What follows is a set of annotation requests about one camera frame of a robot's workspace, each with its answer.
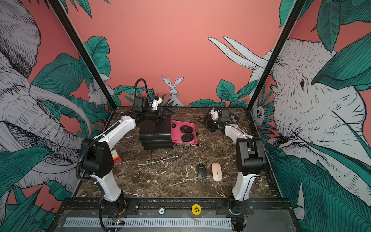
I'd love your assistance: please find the black drawer cabinet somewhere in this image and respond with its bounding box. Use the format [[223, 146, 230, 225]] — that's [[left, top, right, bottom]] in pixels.
[[139, 117, 174, 150]]

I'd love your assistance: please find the pink drawer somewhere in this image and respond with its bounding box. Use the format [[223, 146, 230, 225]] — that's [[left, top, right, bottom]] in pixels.
[[171, 120, 197, 145]]

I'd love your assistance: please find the pink computer mouse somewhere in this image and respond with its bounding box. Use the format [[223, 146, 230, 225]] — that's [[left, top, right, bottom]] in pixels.
[[212, 163, 223, 182]]

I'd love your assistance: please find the black computer mouse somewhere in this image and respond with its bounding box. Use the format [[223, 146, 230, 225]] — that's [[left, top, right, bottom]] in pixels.
[[196, 163, 207, 180]]

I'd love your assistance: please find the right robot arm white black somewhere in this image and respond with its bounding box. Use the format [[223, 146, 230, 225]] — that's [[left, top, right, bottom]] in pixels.
[[201, 107, 266, 201]]

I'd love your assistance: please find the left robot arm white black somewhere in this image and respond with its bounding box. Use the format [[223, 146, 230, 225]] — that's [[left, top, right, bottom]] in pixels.
[[75, 107, 169, 202]]

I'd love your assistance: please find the black white checkerboard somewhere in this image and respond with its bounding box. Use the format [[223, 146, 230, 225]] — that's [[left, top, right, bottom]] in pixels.
[[229, 113, 240, 124]]

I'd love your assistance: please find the colourful puzzle cube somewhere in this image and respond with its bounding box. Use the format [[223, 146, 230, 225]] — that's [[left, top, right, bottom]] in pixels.
[[111, 150, 121, 163]]

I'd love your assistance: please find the yellow round sticker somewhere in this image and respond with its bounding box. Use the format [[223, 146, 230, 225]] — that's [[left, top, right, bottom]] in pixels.
[[191, 204, 202, 216]]

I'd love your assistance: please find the white vent strip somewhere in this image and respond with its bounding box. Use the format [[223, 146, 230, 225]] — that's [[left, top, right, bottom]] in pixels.
[[62, 217, 232, 229]]

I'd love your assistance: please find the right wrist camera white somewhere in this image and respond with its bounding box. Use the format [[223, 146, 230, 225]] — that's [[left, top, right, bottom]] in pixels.
[[210, 108, 219, 120]]

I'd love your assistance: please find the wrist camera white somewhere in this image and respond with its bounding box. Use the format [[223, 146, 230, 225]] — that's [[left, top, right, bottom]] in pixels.
[[152, 96, 162, 111], [210, 108, 219, 120]]

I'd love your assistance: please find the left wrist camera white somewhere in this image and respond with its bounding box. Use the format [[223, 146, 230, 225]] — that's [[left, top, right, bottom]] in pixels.
[[152, 96, 162, 111]]

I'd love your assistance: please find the left corrugated black cable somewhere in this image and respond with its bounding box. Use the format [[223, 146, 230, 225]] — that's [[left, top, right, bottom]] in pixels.
[[133, 78, 149, 99]]

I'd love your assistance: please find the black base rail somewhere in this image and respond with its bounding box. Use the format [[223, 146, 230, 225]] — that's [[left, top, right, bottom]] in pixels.
[[55, 197, 295, 219]]

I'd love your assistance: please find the right black frame post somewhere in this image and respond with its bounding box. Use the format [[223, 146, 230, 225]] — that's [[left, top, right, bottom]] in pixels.
[[247, 0, 306, 112]]

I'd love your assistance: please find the black frame post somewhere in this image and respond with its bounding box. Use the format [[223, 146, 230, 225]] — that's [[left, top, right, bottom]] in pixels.
[[48, 0, 117, 111], [247, 0, 306, 112]]

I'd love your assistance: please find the left black frame post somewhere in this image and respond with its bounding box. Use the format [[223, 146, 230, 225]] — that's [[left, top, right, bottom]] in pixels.
[[48, 0, 117, 111]]

